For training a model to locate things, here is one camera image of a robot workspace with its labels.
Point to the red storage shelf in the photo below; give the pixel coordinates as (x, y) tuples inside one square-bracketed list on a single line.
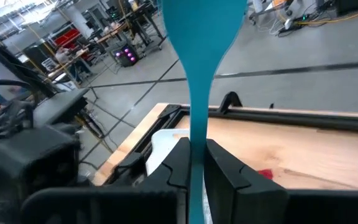
[(67, 37)]

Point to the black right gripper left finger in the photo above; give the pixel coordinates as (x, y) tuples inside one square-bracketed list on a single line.
[(120, 205)]

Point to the person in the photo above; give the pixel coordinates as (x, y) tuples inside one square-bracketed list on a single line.
[(62, 55)]

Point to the black aluminium table frame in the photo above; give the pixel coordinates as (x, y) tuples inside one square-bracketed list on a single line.
[(291, 119)]

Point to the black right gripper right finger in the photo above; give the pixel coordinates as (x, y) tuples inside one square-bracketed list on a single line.
[(244, 202)]

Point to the white plastic bin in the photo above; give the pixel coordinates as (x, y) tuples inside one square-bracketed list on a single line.
[(163, 146)]

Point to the black computer pink lights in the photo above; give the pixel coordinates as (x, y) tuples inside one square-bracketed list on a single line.
[(126, 56)]

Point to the teal plastic spoon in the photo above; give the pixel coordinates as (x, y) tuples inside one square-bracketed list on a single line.
[(200, 46)]

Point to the red ramen packet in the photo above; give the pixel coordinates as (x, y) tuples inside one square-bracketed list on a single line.
[(266, 174)]

